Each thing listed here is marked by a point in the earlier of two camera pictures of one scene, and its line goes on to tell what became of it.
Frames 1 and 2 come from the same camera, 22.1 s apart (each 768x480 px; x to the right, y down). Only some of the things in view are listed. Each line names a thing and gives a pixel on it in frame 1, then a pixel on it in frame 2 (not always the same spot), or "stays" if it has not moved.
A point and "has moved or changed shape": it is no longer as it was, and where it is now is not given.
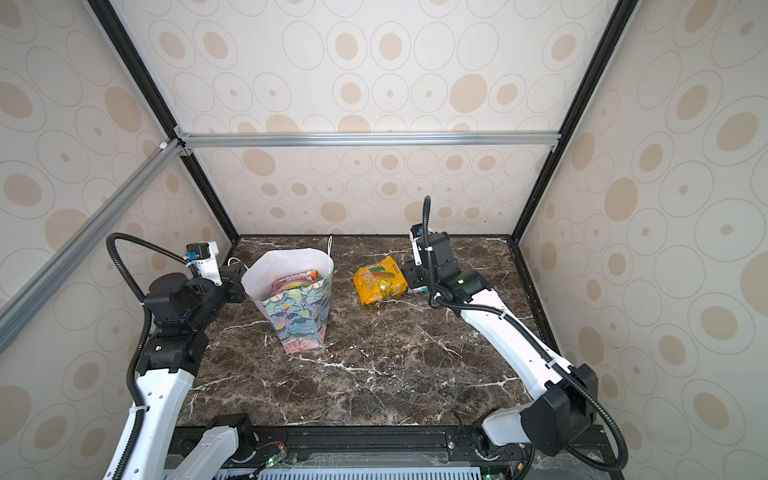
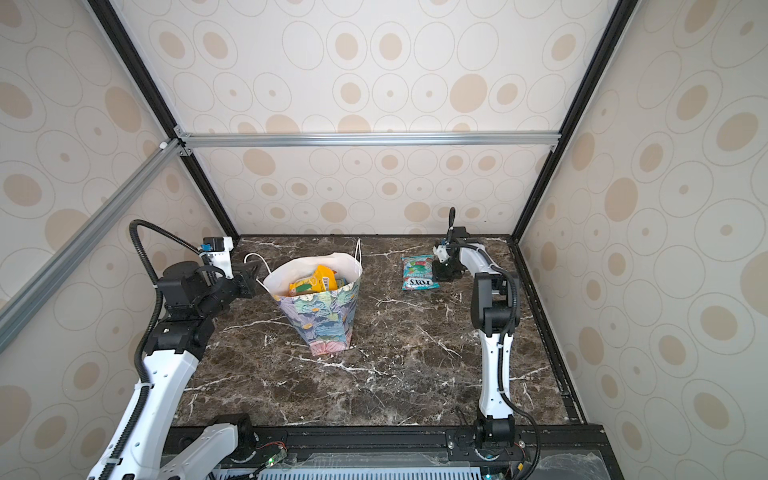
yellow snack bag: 380,281 -> 325,279
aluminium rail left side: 25,302 stays
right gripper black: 411,268 -> 441,275
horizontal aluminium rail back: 374,138 stays
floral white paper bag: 293,288 has moved or changed shape
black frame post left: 129,50 stays
